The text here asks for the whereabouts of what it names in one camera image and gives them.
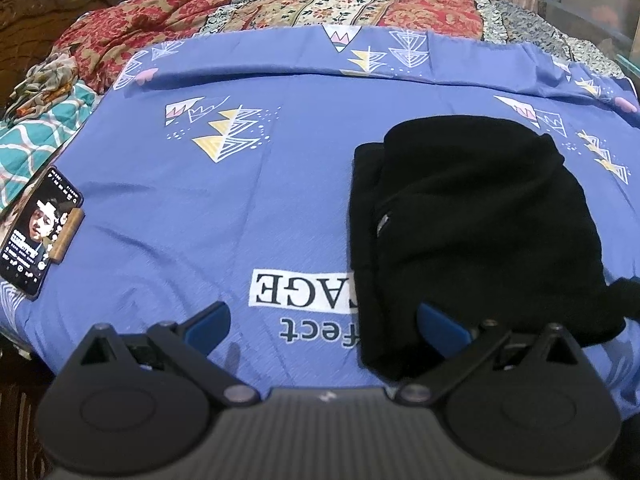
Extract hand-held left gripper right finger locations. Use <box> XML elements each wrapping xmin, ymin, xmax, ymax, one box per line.
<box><xmin>395</xmin><ymin>302</ymin><xmax>595</xmax><ymax>409</ymax></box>

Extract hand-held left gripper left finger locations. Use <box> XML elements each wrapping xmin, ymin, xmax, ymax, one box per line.
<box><xmin>70</xmin><ymin>301</ymin><xmax>262</xmax><ymax>409</ymax></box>

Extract black pants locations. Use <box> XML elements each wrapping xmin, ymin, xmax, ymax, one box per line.
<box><xmin>347</xmin><ymin>116</ymin><xmax>640</xmax><ymax>382</ymax></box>

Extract blue printed bedsheet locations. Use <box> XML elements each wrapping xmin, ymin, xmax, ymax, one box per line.
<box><xmin>0</xmin><ymin>24</ymin><xmax>640</xmax><ymax>403</ymax></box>

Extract wooden phone stand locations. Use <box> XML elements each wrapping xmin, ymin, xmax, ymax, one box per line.
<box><xmin>50</xmin><ymin>208</ymin><xmax>87</xmax><ymax>266</ymax></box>

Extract black smartphone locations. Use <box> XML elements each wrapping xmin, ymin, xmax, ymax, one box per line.
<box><xmin>0</xmin><ymin>166</ymin><xmax>85</xmax><ymax>302</ymax></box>

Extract teal patterned blanket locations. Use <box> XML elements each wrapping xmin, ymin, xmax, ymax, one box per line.
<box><xmin>0</xmin><ymin>82</ymin><xmax>104</xmax><ymax>213</ymax></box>

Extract crumpled multicolour scarf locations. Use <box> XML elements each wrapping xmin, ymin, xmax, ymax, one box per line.
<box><xmin>6</xmin><ymin>42</ymin><xmax>82</xmax><ymax>128</ymax></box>

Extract red floral patterned blanket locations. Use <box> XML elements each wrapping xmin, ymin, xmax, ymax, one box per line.
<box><xmin>52</xmin><ymin>0</ymin><xmax>627</xmax><ymax>97</ymax></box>

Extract carved wooden headboard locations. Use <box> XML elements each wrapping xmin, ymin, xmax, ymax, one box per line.
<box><xmin>0</xmin><ymin>0</ymin><xmax>128</xmax><ymax>117</ymax></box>

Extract teal plastic storage bin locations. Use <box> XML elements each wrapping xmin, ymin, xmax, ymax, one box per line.
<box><xmin>537</xmin><ymin>0</ymin><xmax>640</xmax><ymax>88</ymax></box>

